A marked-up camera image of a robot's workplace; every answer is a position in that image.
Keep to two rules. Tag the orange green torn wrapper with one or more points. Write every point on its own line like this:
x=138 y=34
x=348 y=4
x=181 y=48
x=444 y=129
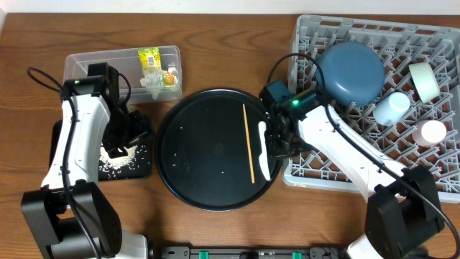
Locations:
x=168 y=78

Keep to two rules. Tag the black rectangular tray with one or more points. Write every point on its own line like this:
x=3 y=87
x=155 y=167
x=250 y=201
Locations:
x=87 y=159

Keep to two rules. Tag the clear plastic bin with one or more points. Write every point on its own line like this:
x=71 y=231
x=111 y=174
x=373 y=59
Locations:
x=127 y=62

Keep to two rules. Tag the green yellow snack wrapper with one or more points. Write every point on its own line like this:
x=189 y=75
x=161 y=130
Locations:
x=152 y=70

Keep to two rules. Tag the pale green bowl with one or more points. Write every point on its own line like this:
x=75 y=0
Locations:
x=424 y=81

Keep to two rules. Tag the grey dishwasher rack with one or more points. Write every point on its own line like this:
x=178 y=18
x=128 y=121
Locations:
x=398 y=45

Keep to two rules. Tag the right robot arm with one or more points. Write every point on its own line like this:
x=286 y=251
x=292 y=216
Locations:
x=402 y=203

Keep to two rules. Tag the light blue cup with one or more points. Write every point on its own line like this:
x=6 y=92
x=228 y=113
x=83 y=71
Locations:
x=390 y=110

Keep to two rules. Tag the white plastic spoon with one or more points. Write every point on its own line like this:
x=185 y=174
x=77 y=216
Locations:
x=263 y=158

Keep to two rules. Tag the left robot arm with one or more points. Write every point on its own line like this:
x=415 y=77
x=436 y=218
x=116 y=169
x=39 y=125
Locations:
x=69 y=216

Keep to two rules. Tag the white pink cup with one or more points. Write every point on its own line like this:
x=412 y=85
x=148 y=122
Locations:
x=429 y=132

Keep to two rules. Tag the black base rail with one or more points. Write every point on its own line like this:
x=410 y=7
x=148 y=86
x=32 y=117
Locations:
x=252 y=253

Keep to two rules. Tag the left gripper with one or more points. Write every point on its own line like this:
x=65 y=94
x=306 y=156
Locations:
x=130 y=133

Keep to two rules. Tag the pile of rice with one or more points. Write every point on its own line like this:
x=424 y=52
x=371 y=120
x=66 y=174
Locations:
x=124 y=167

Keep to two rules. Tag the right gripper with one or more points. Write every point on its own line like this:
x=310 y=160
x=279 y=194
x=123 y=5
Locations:
x=274 y=151

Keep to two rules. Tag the wooden chopstick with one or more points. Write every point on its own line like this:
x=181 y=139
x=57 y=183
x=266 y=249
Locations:
x=249 y=150

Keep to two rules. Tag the round black serving tray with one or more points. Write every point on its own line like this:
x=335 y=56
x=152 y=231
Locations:
x=201 y=150

